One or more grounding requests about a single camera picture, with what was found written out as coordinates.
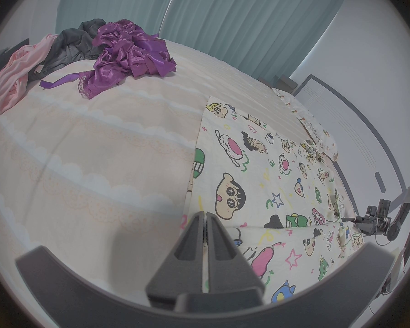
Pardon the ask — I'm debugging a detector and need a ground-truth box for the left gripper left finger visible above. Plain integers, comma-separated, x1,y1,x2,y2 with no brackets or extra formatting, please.
146,211,205,308

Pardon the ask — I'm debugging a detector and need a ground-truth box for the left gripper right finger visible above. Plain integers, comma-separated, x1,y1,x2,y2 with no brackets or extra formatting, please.
205,211,266,308

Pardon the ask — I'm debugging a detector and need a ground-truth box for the white printed pyjama top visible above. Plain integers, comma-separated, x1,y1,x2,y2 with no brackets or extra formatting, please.
179,96,366,305

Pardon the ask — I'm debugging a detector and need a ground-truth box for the bed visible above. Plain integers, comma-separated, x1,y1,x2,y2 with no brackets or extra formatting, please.
0,38,407,307

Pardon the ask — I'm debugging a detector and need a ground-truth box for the white printed pillow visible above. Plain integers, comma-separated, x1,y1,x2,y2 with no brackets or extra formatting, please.
272,87,339,163

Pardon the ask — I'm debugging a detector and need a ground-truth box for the grey bedside table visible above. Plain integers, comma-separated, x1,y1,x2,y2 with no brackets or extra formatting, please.
258,74,298,93

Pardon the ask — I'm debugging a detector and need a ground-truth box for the purple satin garment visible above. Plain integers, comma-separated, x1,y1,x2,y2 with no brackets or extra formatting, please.
40,19,177,99

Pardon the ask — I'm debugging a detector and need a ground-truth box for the black garment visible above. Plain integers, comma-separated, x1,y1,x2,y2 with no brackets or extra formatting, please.
27,18,106,81

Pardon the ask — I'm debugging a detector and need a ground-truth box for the pink garment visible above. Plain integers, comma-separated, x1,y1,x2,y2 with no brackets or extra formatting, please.
0,34,60,120

